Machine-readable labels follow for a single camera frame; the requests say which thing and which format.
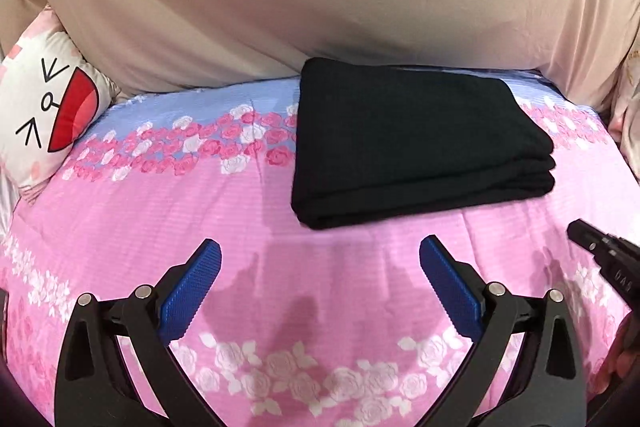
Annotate black pants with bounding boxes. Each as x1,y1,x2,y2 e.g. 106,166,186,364
291,58,555,230

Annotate person's right hand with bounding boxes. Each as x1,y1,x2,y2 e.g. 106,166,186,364
591,313,639,395

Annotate pink floral bed sheet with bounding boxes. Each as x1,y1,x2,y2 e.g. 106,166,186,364
1,74,639,426

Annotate cat face pillow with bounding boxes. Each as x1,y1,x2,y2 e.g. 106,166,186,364
1,6,119,200

